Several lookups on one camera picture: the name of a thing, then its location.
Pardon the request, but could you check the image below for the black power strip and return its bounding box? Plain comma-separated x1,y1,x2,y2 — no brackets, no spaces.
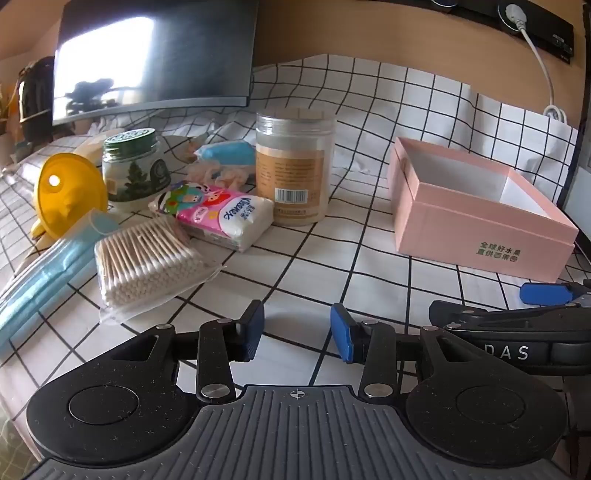
429,0,575,63

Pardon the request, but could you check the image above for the yellow plastic funnel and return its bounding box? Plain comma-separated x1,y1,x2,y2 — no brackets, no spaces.
30,153,109,239

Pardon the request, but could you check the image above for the white power cable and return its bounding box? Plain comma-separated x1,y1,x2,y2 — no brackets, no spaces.
505,2,570,124

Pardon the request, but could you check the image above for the black computer monitor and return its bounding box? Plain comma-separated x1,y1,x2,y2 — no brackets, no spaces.
52,0,260,126

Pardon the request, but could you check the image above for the blue face mask pack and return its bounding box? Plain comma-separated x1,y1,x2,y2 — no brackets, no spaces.
0,208,122,356

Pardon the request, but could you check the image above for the dark rounded object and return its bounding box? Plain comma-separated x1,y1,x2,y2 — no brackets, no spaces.
17,56,56,144

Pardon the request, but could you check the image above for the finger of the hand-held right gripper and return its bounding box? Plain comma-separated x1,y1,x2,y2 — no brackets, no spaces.
429,300,591,329
519,279,591,305

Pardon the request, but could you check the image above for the pink cardboard box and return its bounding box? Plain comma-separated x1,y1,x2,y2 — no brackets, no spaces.
387,137,579,282

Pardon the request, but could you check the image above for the blue soft packet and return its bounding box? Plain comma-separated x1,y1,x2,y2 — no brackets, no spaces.
194,140,257,167

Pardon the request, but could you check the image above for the cotton swab pack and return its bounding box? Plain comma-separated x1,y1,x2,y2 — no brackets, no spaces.
93,217,227,324

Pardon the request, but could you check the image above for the printed tissue pack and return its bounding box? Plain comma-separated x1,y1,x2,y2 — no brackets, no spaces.
148,181,274,253

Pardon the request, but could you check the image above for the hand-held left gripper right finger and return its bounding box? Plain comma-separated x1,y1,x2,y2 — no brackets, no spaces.
330,303,467,401

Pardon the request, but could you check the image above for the white black grid tablecloth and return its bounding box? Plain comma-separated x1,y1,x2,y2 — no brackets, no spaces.
0,54,585,432

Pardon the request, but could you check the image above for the green lid glass jar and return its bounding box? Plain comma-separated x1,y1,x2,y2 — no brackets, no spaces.
102,128,170,212

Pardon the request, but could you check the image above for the crumpled translucent plastic bag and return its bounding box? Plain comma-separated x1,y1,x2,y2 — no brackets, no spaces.
187,161,256,189

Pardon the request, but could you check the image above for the clear plastic jar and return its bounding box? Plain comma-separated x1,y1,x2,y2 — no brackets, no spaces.
255,109,337,226

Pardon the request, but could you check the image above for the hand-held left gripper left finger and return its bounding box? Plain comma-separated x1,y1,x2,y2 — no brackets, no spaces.
111,300,266,403

